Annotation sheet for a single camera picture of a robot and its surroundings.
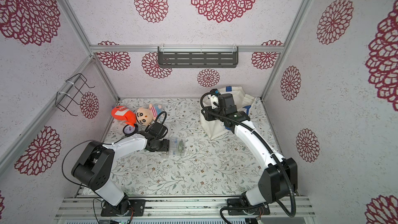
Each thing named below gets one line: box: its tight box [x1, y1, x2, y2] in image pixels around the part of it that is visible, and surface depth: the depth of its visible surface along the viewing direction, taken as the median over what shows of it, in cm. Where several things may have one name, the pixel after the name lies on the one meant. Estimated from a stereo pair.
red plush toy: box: [111, 105, 137, 128], surface depth 103 cm
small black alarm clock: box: [122, 123, 139, 137], surface depth 102 cm
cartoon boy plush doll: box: [135, 103, 163, 126], surface depth 102 cm
